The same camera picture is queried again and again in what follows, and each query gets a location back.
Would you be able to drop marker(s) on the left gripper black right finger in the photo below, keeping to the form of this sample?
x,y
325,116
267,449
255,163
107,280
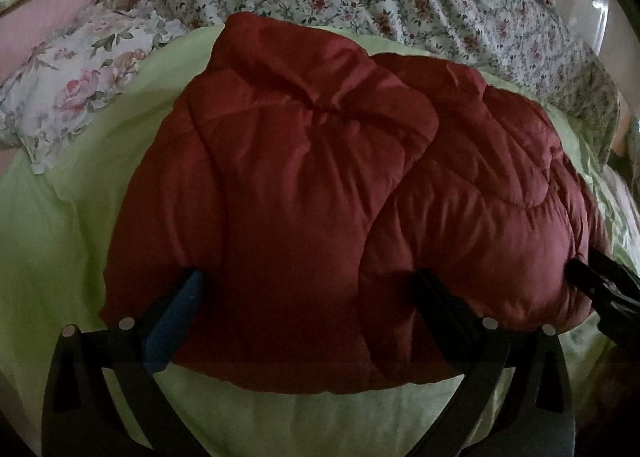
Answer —
x,y
474,348

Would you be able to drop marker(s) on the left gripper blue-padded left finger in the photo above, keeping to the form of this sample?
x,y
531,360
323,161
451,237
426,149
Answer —
x,y
167,322

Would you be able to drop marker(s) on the red quilted puffer coat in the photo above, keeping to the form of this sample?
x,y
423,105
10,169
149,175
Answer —
x,y
309,177

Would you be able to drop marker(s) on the large-rose floral cloth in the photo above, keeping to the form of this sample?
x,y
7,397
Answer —
x,y
47,102

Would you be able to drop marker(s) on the pink pillow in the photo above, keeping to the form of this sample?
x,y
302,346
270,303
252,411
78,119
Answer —
x,y
30,23

